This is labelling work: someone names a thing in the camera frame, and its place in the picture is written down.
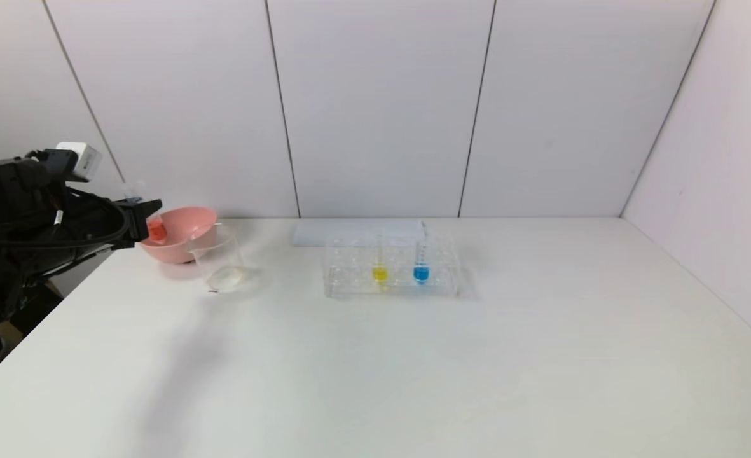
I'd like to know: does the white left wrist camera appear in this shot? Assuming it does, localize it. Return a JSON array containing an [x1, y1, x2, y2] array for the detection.
[[56, 142, 103, 183]]

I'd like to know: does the red pigment test tube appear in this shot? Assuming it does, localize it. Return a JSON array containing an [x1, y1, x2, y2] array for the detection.
[[123, 181, 168, 244]]

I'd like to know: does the yellow pigment test tube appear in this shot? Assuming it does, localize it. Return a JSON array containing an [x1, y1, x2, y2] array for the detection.
[[372, 233, 389, 288]]

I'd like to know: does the pink plastic bowl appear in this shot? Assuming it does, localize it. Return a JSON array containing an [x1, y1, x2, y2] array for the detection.
[[139, 207, 218, 265]]

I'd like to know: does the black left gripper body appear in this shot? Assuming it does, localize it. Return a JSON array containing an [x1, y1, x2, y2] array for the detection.
[[67, 200, 150, 250]]

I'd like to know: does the blue pigment test tube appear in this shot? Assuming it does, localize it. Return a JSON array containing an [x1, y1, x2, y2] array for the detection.
[[413, 222, 431, 286]]

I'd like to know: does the clear plastic beaker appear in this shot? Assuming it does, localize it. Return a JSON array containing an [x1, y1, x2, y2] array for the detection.
[[188, 224, 249, 294]]

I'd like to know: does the thin black camera cable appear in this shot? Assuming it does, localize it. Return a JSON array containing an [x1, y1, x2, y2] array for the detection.
[[0, 188, 129, 250]]

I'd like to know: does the white paper sheet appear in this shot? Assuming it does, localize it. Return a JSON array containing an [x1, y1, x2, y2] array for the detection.
[[293, 220, 427, 248]]

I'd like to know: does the clear acrylic test tube rack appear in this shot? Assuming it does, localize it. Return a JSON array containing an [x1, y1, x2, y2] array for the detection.
[[323, 232, 462, 299]]

